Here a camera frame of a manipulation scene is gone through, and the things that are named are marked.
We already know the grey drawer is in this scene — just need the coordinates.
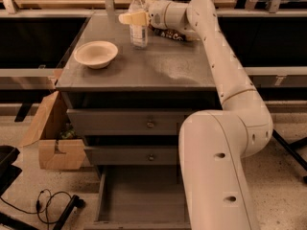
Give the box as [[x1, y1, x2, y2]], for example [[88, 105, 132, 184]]
[[84, 146, 178, 165], [84, 165, 191, 230], [67, 108, 191, 136]]

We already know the black stand leg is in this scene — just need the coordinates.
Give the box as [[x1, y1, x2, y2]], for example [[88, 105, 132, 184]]
[[272, 130, 307, 171]]

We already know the grey middle drawer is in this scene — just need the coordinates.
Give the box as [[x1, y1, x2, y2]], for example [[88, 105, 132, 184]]
[[84, 146, 178, 165]]

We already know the grey top drawer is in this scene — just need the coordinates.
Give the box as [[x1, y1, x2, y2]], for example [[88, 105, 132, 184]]
[[67, 108, 191, 136]]

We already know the black bin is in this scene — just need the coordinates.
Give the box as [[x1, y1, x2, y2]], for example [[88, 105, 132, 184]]
[[0, 146, 22, 196]]

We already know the white paper bowl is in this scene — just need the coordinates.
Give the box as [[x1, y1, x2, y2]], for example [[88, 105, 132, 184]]
[[74, 41, 118, 69]]

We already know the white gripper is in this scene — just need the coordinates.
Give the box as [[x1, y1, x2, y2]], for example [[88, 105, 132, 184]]
[[119, 0, 167, 30]]

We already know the clear plastic water bottle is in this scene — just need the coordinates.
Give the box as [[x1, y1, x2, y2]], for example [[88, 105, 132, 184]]
[[129, 0, 148, 49]]

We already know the grey drawer cabinet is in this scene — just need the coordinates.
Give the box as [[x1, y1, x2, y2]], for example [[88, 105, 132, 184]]
[[56, 11, 224, 230]]

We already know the grey bottom drawer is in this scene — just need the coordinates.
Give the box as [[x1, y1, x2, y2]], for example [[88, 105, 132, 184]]
[[84, 165, 191, 230]]

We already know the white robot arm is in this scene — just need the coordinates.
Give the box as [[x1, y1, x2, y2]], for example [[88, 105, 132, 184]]
[[119, 0, 273, 230]]

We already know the brown chip bag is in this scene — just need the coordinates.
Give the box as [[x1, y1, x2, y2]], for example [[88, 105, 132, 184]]
[[153, 28, 197, 42]]

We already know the cardboard box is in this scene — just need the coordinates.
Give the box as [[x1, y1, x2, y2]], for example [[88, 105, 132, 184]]
[[20, 91, 85, 171]]

